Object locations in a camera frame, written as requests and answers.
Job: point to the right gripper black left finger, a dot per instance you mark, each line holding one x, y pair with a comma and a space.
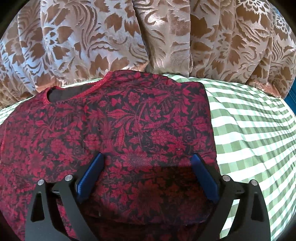
43, 220

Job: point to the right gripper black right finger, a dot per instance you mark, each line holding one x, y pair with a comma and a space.
251, 221

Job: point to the dark red floral knit sweater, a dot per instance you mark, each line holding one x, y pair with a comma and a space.
147, 127

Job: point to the green white checkered bed sheet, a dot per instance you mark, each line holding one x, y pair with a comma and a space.
254, 136

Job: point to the blue storage bin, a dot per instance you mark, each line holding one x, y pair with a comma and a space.
291, 100

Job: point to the brown floral patterned curtain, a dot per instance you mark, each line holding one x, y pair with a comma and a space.
48, 43

